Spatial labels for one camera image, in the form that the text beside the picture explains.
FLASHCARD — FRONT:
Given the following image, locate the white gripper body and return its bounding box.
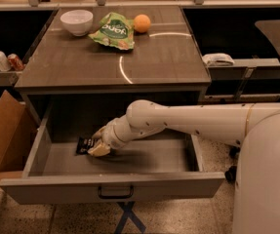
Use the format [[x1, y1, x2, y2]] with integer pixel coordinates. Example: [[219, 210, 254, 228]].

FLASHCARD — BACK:
[[101, 121, 126, 150]]

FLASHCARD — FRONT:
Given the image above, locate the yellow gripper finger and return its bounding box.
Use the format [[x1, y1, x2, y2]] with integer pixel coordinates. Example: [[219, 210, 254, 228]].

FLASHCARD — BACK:
[[92, 126, 106, 139], [88, 140, 110, 157]]

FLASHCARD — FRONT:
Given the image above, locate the black rxbar chocolate bar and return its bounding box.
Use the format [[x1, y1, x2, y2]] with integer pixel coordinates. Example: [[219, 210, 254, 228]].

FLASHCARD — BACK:
[[76, 137, 97, 155]]

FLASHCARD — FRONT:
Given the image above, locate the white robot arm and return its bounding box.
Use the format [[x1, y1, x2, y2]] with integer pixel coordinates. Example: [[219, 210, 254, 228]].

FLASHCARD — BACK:
[[88, 100, 280, 234]]

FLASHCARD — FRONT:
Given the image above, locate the grey open drawer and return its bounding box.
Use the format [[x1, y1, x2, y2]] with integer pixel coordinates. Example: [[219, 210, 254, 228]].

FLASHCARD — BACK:
[[0, 95, 224, 204]]

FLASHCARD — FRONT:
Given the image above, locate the grey cabinet with dark top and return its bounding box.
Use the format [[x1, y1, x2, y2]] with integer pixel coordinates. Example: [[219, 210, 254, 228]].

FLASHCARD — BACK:
[[15, 6, 211, 118]]

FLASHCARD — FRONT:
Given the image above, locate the brown cardboard box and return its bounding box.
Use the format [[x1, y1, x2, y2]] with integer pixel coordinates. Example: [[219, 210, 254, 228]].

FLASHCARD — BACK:
[[0, 91, 38, 179]]

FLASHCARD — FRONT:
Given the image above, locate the green snack bag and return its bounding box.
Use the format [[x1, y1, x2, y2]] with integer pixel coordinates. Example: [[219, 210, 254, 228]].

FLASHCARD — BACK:
[[89, 12, 135, 51]]

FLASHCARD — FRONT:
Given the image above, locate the red soda can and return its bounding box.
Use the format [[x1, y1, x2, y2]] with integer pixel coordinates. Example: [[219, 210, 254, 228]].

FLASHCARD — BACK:
[[8, 54, 24, 71]]

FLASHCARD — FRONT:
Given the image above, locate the orange fruit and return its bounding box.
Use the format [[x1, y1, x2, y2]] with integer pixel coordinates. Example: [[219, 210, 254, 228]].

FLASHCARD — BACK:
[[134, 15, 151, 33]]

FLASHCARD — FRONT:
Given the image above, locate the white ceramic bowl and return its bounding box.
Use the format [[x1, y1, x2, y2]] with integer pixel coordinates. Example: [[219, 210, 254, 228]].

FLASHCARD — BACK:
[[60, 10, 94, 36]]

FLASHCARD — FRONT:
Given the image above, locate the white folded cloth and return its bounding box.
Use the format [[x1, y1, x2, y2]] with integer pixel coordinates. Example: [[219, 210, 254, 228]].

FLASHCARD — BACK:
[[202, 53, 235, 66]]

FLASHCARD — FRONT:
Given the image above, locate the black office chair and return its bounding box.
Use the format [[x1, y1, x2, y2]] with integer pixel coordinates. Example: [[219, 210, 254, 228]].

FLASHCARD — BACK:
[[225, 20, 280, 186]]

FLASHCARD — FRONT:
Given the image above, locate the black drawer handle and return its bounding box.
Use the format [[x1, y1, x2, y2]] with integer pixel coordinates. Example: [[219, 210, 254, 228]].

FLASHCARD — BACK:
[[98, 185, 134, 200]]

